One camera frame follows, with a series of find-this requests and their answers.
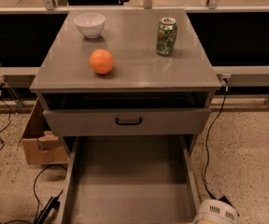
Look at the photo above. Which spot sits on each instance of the cardboard box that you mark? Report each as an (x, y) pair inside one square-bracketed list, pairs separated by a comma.
[(39, 144)]

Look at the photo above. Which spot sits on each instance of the orange ball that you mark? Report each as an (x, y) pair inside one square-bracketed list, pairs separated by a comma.
[(101, 61)]

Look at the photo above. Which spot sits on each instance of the black device bottom left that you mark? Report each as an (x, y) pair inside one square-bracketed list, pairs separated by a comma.
[(53, 203)]

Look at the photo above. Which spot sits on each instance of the grey drawer cabinet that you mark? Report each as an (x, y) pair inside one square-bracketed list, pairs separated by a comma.
[(141, 78)]

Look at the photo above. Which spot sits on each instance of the grey top drawer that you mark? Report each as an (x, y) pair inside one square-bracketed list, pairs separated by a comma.
[(106, 122)]

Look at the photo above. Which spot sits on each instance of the black power adapter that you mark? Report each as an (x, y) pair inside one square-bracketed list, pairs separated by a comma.
[(226, 200)]

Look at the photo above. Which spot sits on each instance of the green soda can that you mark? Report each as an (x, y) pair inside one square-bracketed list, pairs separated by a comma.
[(166, 36)]

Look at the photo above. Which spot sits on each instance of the white bowl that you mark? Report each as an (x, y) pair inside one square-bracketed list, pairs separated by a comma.
[(91, 25)]

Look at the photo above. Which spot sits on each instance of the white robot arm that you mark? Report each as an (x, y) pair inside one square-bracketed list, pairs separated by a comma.
[(215, 212)]

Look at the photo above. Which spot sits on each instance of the grey drawer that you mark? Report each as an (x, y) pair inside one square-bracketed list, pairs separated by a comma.
[(106, 122), (129, 180)]

